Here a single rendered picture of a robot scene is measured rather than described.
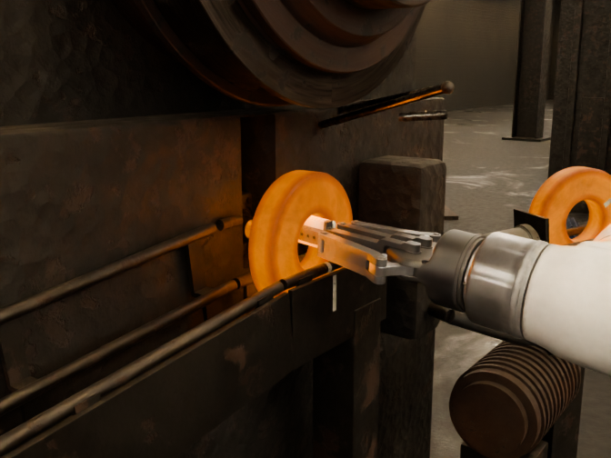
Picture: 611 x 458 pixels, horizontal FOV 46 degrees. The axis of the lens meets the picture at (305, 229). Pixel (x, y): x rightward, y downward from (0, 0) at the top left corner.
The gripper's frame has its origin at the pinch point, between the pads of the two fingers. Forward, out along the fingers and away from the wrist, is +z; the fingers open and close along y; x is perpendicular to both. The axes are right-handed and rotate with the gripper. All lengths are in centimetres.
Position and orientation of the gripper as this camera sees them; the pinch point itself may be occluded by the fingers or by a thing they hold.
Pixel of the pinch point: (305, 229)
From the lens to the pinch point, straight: 78.4
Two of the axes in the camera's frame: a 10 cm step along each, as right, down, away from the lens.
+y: 5.9, -1.8, 7.9
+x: 0.7, -9.6, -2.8
